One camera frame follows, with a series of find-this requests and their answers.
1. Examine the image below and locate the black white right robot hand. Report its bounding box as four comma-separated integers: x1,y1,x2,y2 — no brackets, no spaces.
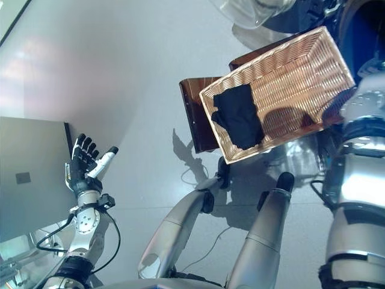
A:
357,58,385,79

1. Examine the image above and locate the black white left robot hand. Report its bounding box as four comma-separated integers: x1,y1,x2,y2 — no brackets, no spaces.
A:
63,134,119,193

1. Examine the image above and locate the dark grey washing machine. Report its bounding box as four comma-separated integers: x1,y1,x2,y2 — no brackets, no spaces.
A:
324,0,385,92

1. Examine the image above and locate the grey cabinet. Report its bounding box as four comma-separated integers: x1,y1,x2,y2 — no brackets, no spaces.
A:
0,116,76,243

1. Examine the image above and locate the wicker laundry basket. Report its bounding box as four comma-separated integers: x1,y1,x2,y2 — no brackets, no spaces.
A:
199,25,357,165

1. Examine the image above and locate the clear plastic container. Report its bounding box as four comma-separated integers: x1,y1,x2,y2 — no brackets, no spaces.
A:
0,220,72,289

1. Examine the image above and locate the silver left robot leg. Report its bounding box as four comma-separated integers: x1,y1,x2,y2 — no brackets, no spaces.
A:
137,157,231,279

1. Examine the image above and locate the silver robot leg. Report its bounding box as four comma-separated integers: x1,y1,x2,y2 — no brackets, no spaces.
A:
225,171,296,289
137,157,231,279

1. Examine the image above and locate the grey robot torso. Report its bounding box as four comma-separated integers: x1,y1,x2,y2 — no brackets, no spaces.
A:
99,276,230,289

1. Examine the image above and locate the round glass washer door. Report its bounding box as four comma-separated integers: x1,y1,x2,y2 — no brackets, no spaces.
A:
208,0,341,34

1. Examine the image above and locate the black garment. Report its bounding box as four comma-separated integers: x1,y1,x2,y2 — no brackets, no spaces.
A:
210,84,266,151

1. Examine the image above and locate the silver right robot leg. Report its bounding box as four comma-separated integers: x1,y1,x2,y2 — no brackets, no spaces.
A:
225,171,296,289

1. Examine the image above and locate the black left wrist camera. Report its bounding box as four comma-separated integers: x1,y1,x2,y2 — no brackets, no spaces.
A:
97,193,116,209

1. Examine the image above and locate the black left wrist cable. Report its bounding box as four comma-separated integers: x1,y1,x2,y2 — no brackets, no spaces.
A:
35,207,122,275

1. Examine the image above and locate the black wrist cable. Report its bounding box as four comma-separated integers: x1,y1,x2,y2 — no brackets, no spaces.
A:
35,207,122,275
309,179,332,209

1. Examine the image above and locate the white floor cable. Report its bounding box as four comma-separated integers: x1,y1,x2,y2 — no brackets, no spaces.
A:
182,226,233,272
180,166,209,186

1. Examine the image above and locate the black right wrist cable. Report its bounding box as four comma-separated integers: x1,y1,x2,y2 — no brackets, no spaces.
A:
309,179,332,209

